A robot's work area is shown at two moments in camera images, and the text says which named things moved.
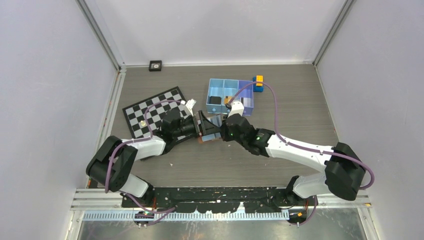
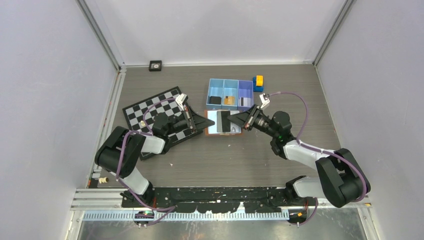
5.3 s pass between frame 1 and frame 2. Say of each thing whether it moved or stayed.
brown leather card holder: moved
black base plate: stayed
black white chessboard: stayed
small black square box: stayed
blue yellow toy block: stayed
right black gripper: moved
